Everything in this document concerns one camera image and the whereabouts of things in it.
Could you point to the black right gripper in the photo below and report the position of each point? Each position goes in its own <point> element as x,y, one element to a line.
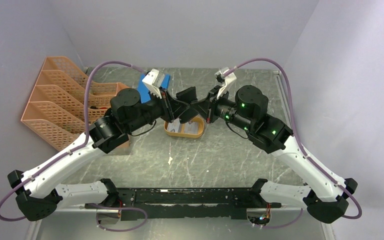
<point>206,108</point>

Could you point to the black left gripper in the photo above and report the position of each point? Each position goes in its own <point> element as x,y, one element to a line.
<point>177,108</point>

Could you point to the yellow oval tray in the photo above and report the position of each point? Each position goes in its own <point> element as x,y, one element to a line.
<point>185,132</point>

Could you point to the black leather card holder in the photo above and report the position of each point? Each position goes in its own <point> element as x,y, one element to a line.
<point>188,96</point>

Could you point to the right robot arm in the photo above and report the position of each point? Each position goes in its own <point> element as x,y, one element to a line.
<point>324,195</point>

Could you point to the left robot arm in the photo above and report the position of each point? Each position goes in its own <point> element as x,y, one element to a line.
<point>40,191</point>

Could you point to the white VIP card stack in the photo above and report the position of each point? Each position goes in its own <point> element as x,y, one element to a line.
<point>185,127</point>

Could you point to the blue folder sheet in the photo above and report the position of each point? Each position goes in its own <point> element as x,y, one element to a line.
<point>143,90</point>

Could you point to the peach plastic file organizer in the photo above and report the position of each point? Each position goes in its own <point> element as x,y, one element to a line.
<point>55,108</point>

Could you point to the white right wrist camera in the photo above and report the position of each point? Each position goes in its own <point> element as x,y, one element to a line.
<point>226,78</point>

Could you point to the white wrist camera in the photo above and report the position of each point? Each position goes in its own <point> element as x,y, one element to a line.
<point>153,81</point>
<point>226,78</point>

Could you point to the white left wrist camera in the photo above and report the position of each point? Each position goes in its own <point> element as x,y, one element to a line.
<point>153,81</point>

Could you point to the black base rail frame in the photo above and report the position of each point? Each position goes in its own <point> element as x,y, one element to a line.
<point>176,203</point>

